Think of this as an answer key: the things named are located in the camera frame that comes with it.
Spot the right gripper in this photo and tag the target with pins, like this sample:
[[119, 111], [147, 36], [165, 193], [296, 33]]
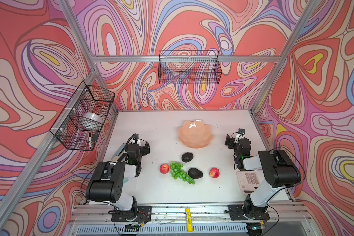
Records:
[[231, 141]]

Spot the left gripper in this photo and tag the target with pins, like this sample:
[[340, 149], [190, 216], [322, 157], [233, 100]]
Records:
[[142, 149]]

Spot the red fake apple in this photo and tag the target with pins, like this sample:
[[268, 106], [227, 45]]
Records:
[[164, 168], [214, 173]]

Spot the green fake grape bunch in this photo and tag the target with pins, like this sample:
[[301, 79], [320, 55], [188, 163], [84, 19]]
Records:
[[177, 172]]

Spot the small dark fake avocado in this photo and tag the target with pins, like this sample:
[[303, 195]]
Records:
[[187, 157]]

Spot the large dark fake avocado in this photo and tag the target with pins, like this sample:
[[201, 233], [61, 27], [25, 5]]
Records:
[[194, 173]]

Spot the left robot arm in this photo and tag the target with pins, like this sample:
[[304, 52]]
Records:
[[106, 184]]

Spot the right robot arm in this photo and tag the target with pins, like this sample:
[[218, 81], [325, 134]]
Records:
[[279, 173]]

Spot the pink faceted fruit bowl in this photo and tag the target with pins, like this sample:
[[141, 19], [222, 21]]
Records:
[[195, 134]]

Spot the teal small clock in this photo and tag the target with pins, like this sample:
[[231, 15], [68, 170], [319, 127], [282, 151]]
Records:
[[119, 152]]

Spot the pink calculator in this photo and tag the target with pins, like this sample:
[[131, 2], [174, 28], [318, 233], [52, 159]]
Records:
[[249, 181]]

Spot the black marker in basket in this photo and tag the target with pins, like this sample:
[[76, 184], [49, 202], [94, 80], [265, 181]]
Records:
[[89, 141]]

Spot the silver tape roll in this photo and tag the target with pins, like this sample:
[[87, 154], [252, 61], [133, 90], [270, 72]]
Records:
[[91, 121]]

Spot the yellow marker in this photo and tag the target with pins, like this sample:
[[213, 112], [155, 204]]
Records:
[[189, 220]]

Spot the left black wire basket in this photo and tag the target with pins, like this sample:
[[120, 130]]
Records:
[[67, 129]]

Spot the black wire basket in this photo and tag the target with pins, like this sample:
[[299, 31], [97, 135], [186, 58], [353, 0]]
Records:
[[189, 67], [67, 129]]

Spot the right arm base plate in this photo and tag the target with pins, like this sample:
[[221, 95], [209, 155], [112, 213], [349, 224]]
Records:
[[245, 212]]

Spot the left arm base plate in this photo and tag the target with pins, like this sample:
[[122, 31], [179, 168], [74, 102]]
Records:
[[138, 214]]

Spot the back black wire basket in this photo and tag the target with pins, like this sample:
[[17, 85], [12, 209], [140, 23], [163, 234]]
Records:
[[189, 67]]

